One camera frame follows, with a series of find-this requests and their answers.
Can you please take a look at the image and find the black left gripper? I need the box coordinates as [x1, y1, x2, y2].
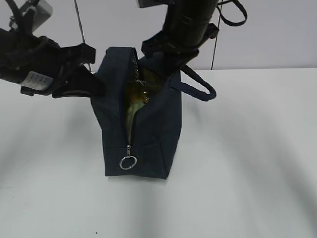
[0, 29, 106, 98]

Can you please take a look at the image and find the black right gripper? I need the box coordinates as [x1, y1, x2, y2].
[141, 14, 219, 78]

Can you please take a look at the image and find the green lid glass food container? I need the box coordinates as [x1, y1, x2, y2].
[126, 100, 144, 144]

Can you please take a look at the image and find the dark blue fabric lunch bag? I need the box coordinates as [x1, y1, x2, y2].
[91, 47, 216, 179]

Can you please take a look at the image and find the metal zipper pull ring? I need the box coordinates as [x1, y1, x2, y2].
[119, 145, 137, 170]

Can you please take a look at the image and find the yellow squash gourd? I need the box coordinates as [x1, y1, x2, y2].
[124, 68, 165, 105]

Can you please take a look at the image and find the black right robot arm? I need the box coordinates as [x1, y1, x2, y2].
[139, 0, 218, 75]

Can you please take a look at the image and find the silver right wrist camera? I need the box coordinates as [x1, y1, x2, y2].
[136, 0, 169, 8]

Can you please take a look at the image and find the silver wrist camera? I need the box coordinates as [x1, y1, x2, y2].
[136, 0, 169, 8]
[5, 0, 53, 35]

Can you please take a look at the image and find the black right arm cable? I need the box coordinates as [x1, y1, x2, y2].
[215, 0, 248, 27]

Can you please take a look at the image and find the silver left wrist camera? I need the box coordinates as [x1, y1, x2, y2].
[5, 0, 53, 35]

